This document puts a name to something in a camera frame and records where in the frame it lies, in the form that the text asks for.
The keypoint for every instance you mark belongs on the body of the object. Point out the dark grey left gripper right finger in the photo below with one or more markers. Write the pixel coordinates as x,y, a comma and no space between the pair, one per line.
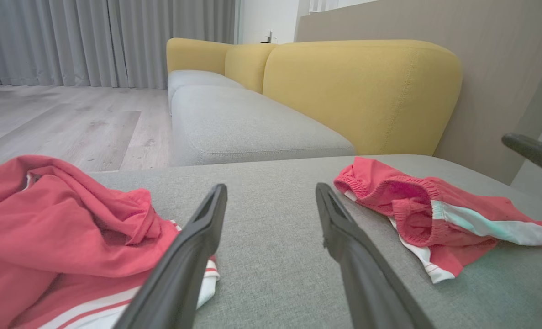
362,274

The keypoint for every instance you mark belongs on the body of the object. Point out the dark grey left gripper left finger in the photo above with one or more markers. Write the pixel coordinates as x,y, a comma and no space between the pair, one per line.
184,265

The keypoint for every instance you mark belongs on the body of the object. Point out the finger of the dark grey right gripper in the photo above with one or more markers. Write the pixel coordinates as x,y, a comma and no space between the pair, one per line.
540,153

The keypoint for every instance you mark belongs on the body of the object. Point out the red shorts white trim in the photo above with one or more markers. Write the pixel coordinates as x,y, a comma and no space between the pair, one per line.
417,214

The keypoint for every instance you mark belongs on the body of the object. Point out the red basketball jersey white sleeves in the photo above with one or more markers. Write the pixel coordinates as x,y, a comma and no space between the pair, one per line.
47,228

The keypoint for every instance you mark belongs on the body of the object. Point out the wide yellow sofa back cushion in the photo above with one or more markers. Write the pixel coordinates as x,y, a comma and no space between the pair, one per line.
353,91

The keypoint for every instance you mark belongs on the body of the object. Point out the narrow yellow sofa back cushion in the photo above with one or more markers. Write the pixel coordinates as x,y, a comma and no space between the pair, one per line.
248,64

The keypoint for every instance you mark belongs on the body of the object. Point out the grey pleated curtain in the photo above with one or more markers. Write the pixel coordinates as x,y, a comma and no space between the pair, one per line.
92,41

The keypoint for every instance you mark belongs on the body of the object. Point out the small dark wall fixture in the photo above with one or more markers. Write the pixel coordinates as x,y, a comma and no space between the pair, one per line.
268,38

